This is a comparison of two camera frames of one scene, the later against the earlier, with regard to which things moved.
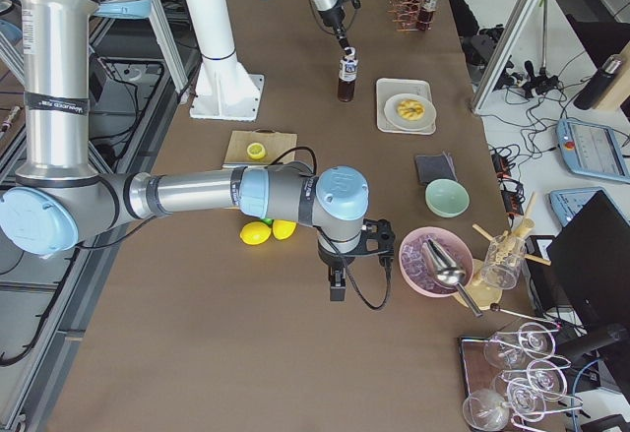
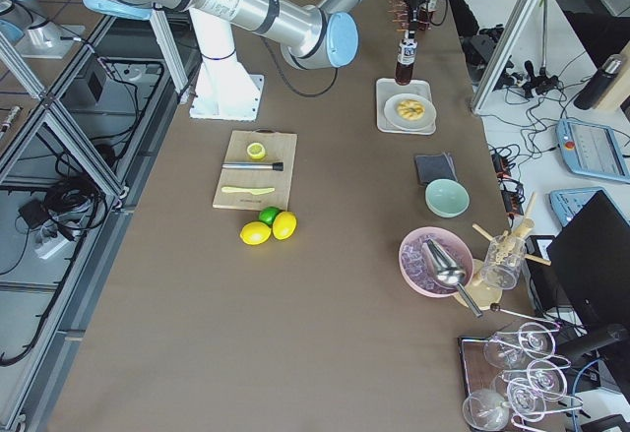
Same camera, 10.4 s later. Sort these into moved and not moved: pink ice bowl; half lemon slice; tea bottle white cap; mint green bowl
Moved: tea bottle white cap
Not moved: pink ice bowl; half lemon slice; mint green bowl
